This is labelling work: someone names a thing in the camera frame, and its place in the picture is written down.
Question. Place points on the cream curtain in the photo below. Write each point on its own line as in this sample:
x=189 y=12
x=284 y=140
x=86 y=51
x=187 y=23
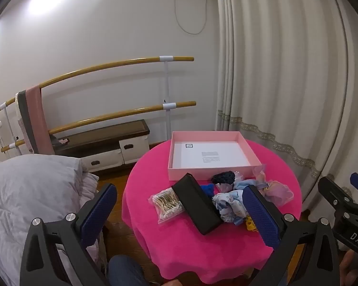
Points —
x=280 y=65

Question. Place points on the blue cartoon print cloth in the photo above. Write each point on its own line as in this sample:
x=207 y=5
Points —
x=228 y=204

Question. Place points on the pink cardboard box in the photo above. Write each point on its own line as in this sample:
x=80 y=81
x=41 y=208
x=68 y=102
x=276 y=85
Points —
x=211 y=155

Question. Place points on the pink grey towel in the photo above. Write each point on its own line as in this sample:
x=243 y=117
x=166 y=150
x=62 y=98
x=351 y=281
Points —
x=38 y=119

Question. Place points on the low brown white bench cabinet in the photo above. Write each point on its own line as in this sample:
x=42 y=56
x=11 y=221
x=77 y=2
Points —
x=107 y=146

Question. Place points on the person's right hand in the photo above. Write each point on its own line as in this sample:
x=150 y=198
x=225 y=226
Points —
x=350 y=268

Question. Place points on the black rectangular case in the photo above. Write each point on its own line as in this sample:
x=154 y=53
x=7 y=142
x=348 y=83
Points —
x=197 y=204

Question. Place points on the light blue scrunchie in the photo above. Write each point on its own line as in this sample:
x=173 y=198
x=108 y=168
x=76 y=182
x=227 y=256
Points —
x=245 y=184

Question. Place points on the pink organza scrunchie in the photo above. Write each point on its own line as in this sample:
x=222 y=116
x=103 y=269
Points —
x=274 y=192

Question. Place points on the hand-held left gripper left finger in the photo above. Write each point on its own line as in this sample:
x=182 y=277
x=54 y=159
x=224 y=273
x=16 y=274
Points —
x=99 y=214

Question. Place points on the person's jeans leg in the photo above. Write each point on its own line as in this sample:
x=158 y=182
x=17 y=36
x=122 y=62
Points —
x=126 y=271

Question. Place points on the dark blue scrunchie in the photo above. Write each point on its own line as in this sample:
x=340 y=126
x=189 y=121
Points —
x=207 y=189

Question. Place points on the black scrunchie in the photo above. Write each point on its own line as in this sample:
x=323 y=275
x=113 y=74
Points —
x=223 y=178

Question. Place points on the pink tablecloth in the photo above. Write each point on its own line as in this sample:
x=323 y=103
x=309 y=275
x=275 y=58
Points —
x=173 y=244

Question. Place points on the wooden ballet barre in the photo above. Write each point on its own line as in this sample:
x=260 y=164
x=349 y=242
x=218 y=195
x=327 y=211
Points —
x=107 y=65

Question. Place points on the yellow crocheted hair accessory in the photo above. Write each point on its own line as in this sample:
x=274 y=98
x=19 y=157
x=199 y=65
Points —
x=251 y=225

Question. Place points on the small pink item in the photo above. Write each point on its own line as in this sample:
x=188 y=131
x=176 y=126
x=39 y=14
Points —
x=62 y=141

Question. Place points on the bag of cotton swabs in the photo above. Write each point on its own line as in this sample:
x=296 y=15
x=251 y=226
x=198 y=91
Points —
x=167 y=205

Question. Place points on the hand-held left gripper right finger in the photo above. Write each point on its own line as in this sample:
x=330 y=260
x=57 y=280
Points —
x=261 y=217

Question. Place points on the grey bed duvet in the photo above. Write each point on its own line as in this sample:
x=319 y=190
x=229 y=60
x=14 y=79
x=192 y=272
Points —
x=26 y=199

